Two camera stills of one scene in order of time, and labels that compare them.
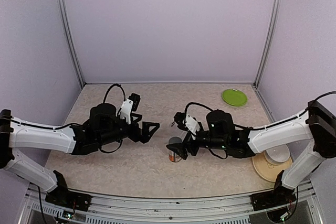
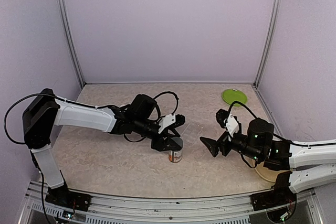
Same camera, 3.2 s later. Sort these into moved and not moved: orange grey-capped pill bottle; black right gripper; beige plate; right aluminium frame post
Moved: black right gripper
Not moved: orange grey-capped pill bottle; right aluminium frame post; beige plate
